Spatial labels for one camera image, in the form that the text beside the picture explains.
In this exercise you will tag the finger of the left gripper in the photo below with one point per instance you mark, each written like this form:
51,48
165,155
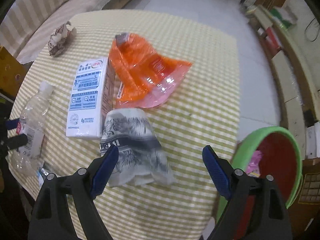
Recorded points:
15,142
11,124

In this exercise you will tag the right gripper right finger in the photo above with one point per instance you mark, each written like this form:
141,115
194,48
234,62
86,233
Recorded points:
269,216

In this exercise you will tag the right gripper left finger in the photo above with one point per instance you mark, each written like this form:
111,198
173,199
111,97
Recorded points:
51,218

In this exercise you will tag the pink snack bag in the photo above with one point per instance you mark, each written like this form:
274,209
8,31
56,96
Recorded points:
253,165

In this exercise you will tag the blue grey foil wrapper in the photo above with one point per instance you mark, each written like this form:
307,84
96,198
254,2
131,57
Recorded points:
42,174

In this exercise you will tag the white blue milk carton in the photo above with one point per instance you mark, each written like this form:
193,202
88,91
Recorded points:
91,99

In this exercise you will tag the green red trash bin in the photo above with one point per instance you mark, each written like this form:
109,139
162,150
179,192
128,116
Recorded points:
281,159

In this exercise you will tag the clear plastic bottle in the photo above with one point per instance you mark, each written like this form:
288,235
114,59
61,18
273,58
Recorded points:
32,123

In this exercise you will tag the wooden side cabinet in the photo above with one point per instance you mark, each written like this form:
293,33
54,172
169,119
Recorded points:
12,73

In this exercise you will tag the crushed patterned paper cup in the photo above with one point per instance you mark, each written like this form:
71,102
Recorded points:
141,157

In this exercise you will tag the crumpled red-white paper ball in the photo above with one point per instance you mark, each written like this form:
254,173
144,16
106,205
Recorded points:
60,39

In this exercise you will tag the yellow checkered table mat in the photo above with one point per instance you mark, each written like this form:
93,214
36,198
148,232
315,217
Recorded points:
203,110

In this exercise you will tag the long tv cabinet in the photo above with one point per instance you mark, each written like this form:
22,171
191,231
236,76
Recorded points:
298,96

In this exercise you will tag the striped beige sofa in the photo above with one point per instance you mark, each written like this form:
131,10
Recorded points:
27,26

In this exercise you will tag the orange plastic snack bag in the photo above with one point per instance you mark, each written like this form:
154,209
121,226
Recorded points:
147,77

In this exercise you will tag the red book in cabinet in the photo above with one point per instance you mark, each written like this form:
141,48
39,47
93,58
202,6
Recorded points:
272,41

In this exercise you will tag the green box on cabinet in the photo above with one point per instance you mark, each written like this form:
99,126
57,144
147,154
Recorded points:
284,16

